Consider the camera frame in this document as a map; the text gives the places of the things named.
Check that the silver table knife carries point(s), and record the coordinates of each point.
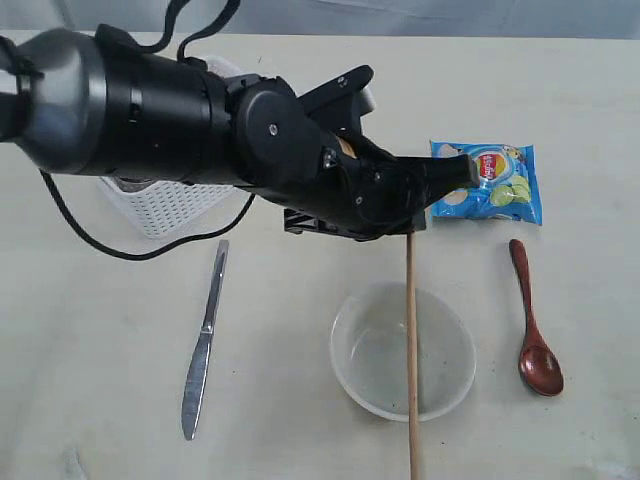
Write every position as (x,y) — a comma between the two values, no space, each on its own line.
(196,377)

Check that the light wooden chopstick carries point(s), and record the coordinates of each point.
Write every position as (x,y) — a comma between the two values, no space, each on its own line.
(412,361)

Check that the white perforated plastic basket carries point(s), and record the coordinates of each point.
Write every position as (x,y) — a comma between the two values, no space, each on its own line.
(158,209)

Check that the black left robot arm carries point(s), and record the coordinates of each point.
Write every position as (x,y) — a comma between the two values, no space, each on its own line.
(101,106)

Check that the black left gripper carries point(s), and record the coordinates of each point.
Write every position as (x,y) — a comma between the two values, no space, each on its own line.
(372,193)

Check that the white ceramic bowl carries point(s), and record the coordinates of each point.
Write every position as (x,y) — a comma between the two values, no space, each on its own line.
(368,352)

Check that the dark red wooden spoon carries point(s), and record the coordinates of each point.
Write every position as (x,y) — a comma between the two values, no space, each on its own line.
(537,365)

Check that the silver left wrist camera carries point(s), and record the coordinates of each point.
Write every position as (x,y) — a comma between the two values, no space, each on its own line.
(339,104)

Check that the blue chips bag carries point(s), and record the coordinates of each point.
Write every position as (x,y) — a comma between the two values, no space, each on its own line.
(508,187)

